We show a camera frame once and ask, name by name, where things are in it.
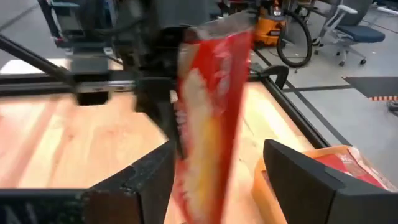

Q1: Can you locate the black striped floor mat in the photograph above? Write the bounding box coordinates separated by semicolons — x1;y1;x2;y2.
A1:
341;75;398;102

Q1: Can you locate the black frame corner bracket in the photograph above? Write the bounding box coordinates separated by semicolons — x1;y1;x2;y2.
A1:
264;64;290;90

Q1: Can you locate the small black floor box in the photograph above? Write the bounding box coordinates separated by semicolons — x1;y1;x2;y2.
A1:
387;99;398;118

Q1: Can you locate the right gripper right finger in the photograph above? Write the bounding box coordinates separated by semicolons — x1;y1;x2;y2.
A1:
264;139;398;224

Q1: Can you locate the black aluminium table frame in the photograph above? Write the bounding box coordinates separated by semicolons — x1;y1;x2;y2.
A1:
0;32;332;150

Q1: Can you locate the blue white office chair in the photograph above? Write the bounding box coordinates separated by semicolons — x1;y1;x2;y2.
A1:
312;3;386;68

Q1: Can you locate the red Orville popcorn bag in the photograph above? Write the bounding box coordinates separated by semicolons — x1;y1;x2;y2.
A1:
172;12;256;224
313;146;398;192

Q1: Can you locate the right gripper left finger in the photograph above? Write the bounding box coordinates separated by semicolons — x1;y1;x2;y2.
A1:
0;140;177;224

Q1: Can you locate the orange plastic basket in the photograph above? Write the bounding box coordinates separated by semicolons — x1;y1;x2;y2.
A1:
251;144;398;224

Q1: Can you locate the orange shop vacuum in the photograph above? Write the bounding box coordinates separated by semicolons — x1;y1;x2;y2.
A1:
253;0;289;47

